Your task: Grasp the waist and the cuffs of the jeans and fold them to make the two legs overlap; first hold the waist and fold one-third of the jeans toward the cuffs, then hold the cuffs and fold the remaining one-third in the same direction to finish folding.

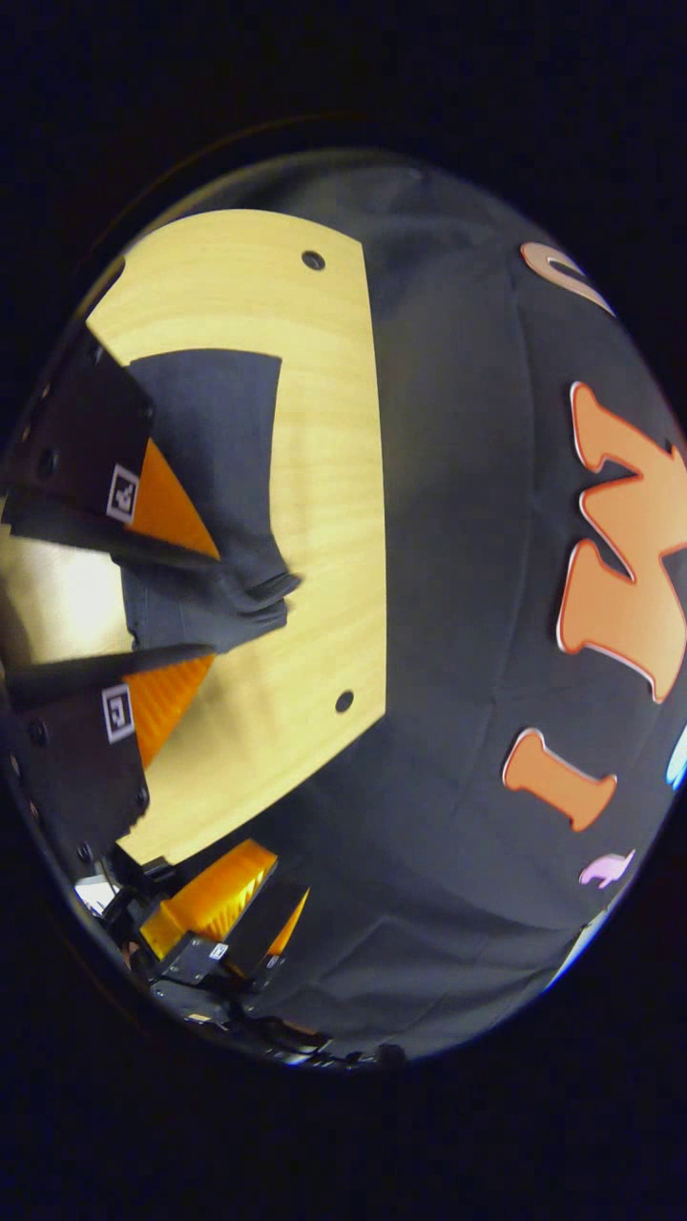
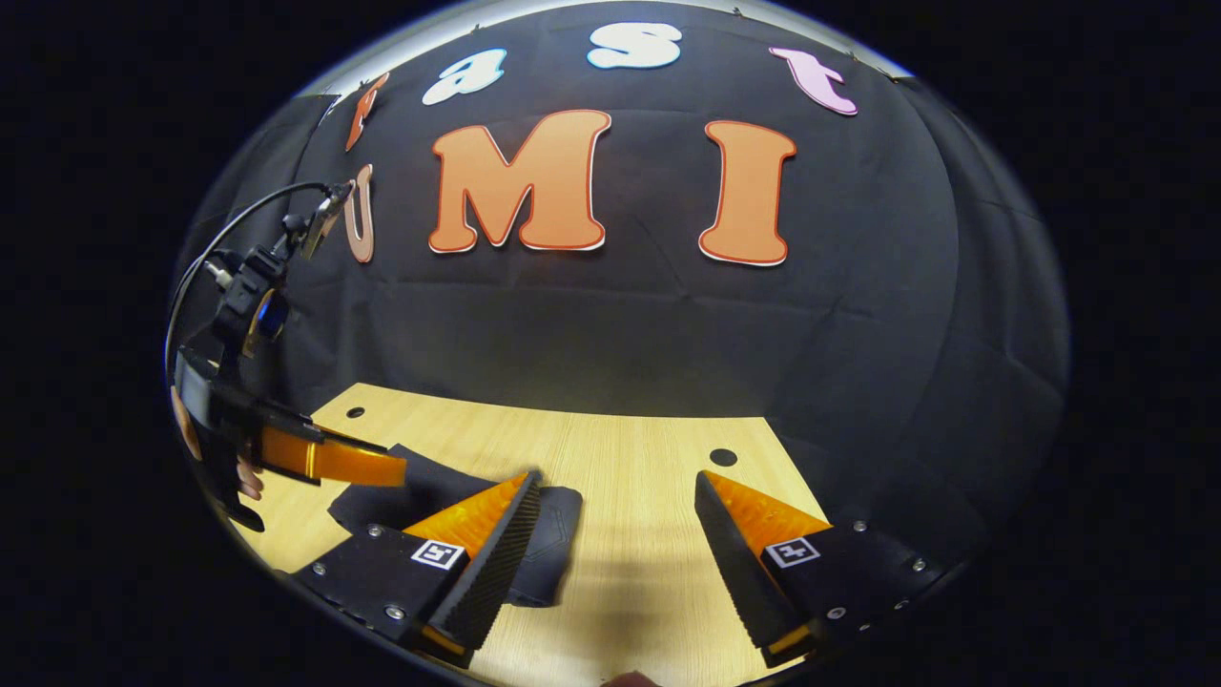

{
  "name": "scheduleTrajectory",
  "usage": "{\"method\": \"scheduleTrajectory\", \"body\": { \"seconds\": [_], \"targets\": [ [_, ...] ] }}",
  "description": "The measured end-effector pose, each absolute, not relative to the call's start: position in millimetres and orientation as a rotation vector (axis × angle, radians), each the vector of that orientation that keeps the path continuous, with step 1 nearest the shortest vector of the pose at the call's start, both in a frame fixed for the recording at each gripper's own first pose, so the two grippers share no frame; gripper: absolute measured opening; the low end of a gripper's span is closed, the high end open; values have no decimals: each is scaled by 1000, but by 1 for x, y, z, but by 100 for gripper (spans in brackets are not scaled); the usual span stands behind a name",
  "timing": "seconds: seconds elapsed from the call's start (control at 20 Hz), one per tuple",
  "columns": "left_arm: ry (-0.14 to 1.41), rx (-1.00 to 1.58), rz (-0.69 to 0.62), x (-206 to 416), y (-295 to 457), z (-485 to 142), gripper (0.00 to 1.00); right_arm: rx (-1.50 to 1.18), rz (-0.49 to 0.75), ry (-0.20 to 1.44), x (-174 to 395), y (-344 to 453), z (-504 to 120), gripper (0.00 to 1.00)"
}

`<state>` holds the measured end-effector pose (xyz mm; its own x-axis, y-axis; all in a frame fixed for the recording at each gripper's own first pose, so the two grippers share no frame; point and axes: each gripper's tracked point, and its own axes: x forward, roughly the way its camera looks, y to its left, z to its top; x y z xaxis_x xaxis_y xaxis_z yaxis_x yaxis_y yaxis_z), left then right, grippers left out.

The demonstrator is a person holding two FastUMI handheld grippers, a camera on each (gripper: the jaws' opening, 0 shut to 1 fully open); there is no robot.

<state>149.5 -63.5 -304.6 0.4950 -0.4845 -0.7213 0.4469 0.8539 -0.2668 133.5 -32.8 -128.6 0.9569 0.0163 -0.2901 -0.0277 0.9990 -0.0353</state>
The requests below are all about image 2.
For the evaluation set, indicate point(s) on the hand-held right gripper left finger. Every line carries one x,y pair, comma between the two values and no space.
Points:
501,563

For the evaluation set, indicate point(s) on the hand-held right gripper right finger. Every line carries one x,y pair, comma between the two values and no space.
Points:
739,563

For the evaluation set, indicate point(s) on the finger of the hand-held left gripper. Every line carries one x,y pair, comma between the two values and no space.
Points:
343,463

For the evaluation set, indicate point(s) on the dark grey jeans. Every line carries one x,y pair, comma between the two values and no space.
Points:
558,549

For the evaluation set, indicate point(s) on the black backdrop cloth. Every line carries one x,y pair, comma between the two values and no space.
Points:
858,334

